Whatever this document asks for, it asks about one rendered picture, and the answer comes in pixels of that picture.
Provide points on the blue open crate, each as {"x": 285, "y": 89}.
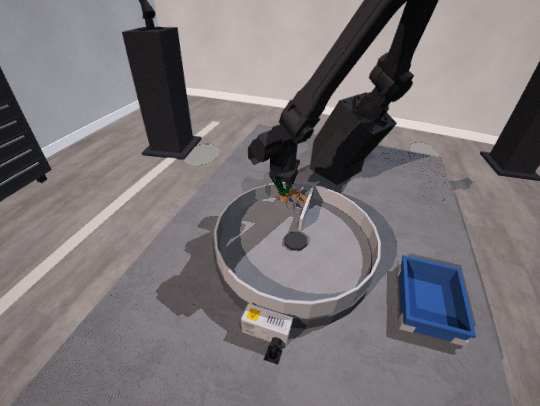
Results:
{"x": 437, "y": 294}

